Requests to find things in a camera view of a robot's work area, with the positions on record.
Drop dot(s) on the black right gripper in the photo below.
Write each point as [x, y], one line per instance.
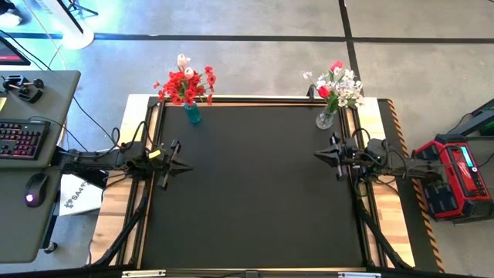
[347, 156]

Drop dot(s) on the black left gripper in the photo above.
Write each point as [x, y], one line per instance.
[169, 162]

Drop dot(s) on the red tulip green stem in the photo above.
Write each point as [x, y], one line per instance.
[323, 92]
[336, 65]

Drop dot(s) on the white flower bunch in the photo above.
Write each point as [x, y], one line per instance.
[347, 90]

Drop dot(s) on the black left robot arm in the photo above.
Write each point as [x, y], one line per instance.
[96, 158]

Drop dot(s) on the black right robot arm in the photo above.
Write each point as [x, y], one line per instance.
[405, 166]

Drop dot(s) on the clear glass vase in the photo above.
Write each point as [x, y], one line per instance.
[325, 119]

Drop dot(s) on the blue glass vase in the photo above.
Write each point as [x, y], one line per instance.
[193, 114]

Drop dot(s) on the small black clamp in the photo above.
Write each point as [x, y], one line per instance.
[311, 92]

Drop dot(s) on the black table mat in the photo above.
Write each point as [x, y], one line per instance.
[251, 193]

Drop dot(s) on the black diagonal brace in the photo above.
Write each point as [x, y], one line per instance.
[123, 231]
[380, 239]

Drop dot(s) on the black support beam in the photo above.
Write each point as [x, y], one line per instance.
[90, 177]

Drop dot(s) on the white paper sign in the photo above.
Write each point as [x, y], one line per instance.
[77, 199]

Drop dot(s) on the black mat hazard stripe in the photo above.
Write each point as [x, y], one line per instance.
[418, 239]

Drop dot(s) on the red black tool box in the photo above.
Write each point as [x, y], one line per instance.
[471, 181]

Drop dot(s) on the black computer mouse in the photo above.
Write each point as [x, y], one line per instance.
[36, 189]

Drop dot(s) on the black green box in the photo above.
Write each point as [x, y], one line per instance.
[482, 119]

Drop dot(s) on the black backlit keyboard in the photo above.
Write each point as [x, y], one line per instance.
[23, 139]

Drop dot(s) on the white round lamp stand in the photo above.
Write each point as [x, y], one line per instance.
[83, 40]

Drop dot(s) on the grey desk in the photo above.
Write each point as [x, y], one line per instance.
[23, 231]

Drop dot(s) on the black desk gadget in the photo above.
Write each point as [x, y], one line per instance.
[27, 92]

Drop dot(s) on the black tripod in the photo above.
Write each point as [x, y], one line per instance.
[75, 5]

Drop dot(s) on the dark laptop screen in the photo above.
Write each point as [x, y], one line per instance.
[11, 54]

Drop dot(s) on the silver metal bracket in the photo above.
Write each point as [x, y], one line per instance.
[359, 275]
[143, 274]

